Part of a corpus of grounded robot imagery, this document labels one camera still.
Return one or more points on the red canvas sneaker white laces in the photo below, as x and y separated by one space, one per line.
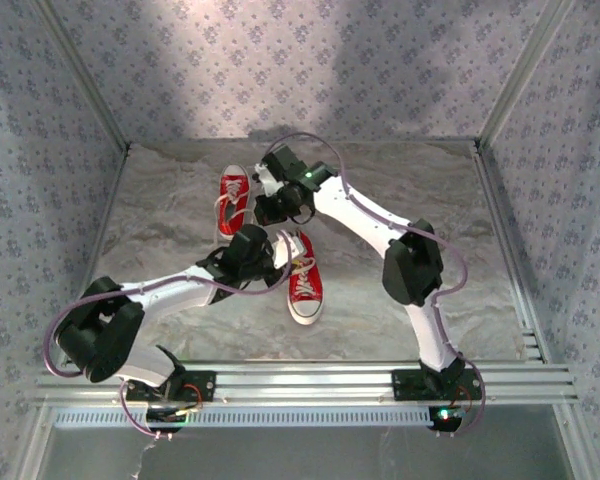
235 177
305 300

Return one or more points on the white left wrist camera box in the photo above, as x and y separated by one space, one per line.
287 250

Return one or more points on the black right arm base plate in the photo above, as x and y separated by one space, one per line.
405 385

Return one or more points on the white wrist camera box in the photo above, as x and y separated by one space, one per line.
287 250
267 180

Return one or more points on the aluminium frame post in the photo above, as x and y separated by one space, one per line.
90 75
521 75

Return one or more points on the grey sheet metal panel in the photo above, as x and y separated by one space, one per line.
305 455

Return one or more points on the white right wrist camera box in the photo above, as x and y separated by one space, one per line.
267 180

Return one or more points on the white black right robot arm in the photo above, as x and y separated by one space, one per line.
360 215

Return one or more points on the aluminium side rail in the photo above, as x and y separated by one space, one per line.
107 215
499 210

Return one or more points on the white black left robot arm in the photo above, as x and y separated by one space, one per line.
170 295

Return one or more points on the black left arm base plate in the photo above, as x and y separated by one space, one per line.
205 385

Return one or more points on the aluminium mounting rail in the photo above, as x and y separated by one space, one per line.
305 385

